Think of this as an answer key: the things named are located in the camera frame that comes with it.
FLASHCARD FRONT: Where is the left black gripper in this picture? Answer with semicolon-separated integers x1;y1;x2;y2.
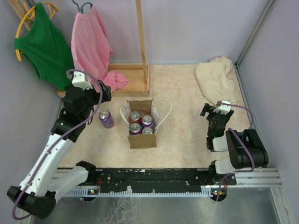
80;80;111;122

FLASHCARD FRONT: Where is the purple soda can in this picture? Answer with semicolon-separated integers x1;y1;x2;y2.
99;110;114;128

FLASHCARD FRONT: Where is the red soda can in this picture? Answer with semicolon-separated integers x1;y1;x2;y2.
129;111;142;124

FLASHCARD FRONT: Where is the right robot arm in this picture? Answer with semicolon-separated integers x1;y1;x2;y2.
200;101;269;185

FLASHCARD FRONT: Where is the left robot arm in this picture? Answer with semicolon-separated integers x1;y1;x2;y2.
7;81;112;221

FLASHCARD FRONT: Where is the cream folded cloth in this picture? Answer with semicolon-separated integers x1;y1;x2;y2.
195;56;238;105

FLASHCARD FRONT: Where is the pink shirt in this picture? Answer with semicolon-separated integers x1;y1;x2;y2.
71;6;128;92

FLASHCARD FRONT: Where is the wooden clothes rack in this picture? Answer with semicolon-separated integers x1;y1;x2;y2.
9;0;150;97

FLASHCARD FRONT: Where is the purple can front left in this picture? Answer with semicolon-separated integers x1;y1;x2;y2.
129;123;142;135

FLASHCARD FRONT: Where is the purple can middle right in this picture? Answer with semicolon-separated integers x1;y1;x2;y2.
141;115;154;128

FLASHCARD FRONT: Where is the green tank top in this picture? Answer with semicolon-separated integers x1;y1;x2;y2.
14;2;74;91

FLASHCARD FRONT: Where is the grey clothes hanger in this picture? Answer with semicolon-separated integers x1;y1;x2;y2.
72;0;93;14

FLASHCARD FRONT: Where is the yellow clothes hanger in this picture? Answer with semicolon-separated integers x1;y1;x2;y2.
15;1;58;62

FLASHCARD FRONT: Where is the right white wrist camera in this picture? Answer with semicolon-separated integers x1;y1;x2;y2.
214;100;231;115

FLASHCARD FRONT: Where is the metal corner post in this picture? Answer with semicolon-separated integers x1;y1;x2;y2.
234;0;276;67

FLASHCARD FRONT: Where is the canvas bag with white handles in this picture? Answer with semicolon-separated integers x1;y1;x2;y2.
120;99;172;149

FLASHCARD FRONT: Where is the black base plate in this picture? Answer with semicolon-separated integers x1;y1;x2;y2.
70;167;237;193

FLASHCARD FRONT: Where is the aluminium rail frame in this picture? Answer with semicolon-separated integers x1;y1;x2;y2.
53;168;282;187

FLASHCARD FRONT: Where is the white cable duct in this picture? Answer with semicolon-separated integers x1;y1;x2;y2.
64;186;218;198

